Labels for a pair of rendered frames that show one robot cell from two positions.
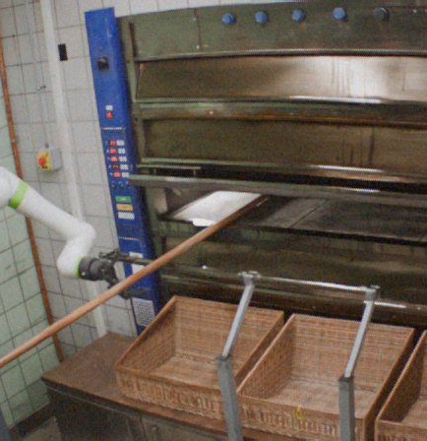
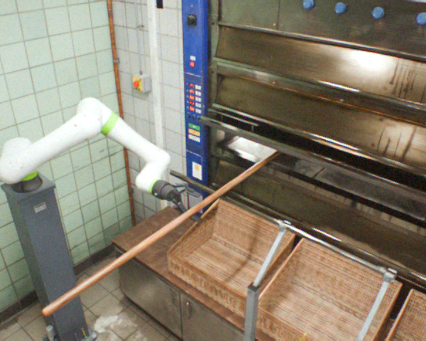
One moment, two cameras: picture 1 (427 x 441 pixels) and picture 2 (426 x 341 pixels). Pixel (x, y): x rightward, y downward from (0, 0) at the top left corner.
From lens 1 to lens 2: 1.24 m
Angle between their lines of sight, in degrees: 12
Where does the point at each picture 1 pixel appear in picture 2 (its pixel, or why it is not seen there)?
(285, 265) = (304, 203)
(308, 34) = (381, 33)
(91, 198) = (170, 118)
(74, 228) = (153, 155)
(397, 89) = not seen: outside the picture
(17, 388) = (96, 231)
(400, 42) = not seen: outside the picture
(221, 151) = (275, 114)
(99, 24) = not seen: outside the picture
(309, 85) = (367, 80)
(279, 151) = (323, 126)
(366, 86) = (425, 93)
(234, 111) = (292, 87)
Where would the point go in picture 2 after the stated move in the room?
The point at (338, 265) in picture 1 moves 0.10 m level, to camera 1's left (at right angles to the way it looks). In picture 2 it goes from (347, 217) to (327, 216)
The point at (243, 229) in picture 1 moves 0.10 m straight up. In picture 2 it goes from (278, 171) to (280, 155)
